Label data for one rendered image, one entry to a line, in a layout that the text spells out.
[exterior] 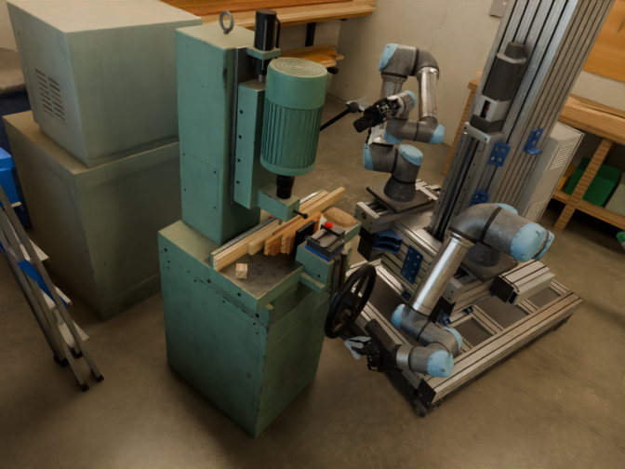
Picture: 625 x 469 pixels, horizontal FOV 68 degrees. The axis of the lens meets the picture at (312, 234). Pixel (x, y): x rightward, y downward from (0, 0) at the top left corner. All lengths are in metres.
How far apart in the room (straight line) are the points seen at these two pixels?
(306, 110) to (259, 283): 0.55
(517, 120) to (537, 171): 0.35
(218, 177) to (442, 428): 1.55
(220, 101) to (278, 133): 0.21
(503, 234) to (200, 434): 1.48
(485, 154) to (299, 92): 0.91
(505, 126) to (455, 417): 1.36
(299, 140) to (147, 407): 1.42
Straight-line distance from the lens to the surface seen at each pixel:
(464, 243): 1.47
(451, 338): 1.50
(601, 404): 2.96
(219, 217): 1.69
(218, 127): 1.53
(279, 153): 1.41
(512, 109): 1.97
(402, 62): 2.08
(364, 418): 2.32
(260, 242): 1.58
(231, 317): 1.73
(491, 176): 2.06
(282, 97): 1.34
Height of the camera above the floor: 1.92
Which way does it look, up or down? 37 degrees down
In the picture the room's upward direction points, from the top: 10 degrees clockwise
